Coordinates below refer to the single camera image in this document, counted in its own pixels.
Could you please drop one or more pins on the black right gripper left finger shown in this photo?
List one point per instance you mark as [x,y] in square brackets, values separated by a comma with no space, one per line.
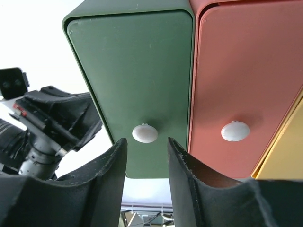
[89,196]

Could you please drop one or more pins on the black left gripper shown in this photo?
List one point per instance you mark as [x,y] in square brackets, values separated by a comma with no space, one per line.
[71,120]

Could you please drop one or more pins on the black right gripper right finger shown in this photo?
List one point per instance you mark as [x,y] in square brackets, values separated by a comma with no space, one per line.
[203,197]

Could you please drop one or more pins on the green top drawer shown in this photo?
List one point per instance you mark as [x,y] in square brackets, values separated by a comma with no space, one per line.
[138,67]

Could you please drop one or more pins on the three-tier drawer organizer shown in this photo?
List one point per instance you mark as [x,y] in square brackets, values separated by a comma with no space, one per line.
[224,78]

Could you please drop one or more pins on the yellow bottom drawer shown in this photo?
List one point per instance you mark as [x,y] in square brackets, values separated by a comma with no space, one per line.
[283,158]

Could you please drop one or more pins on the red middle drawer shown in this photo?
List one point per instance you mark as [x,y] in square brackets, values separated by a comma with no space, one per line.
[248,72]

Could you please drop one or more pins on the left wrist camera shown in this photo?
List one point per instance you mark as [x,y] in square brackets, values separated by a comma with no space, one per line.
[13,83]

